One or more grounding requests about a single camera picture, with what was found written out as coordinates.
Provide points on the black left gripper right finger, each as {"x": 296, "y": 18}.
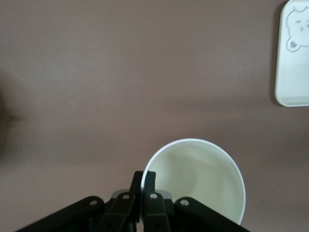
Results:
{"x": 154, "y": 207}

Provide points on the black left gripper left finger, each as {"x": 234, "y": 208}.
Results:
{"x": 125, "y": 207}

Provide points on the white plastic cup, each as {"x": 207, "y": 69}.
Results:
{"x": 198, "y": 181}

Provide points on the cream bear print tray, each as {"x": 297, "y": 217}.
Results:
{"x": 294, "y": 79}

